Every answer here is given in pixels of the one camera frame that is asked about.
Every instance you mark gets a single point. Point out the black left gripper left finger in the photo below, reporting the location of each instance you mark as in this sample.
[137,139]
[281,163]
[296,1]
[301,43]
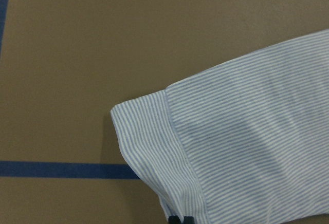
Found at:
[173,220]

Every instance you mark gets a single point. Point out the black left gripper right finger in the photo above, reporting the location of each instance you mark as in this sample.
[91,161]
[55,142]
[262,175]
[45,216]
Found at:
[188,220]

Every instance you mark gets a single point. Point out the blue white striped shirt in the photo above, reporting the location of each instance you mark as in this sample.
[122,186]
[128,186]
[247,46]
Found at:
[245,141]

